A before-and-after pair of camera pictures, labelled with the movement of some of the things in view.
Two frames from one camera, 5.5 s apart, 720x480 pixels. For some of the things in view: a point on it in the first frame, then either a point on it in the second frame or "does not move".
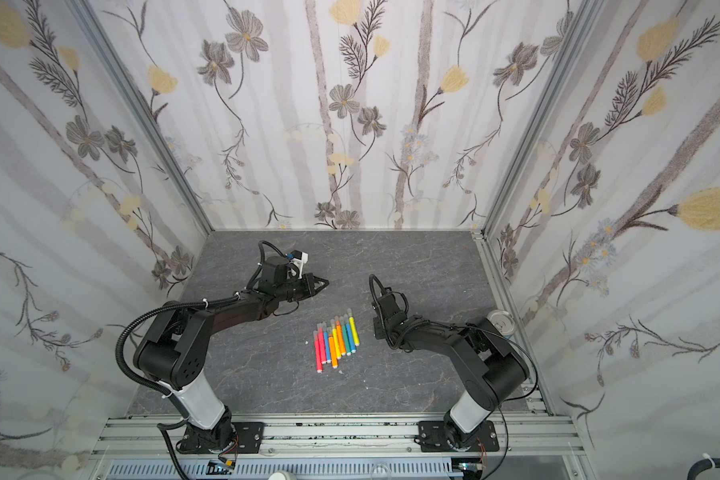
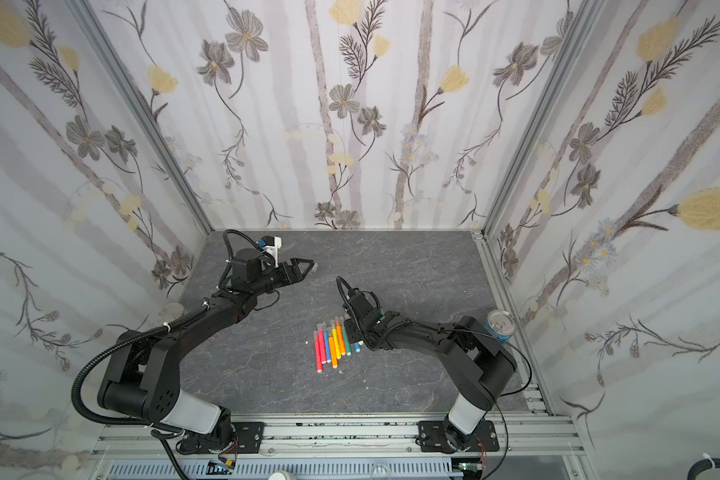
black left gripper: (308, 283) → (287, 280)
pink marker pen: (319, 368) does not move
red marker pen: (322, 343) does not move
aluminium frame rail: (527, 434) does not move
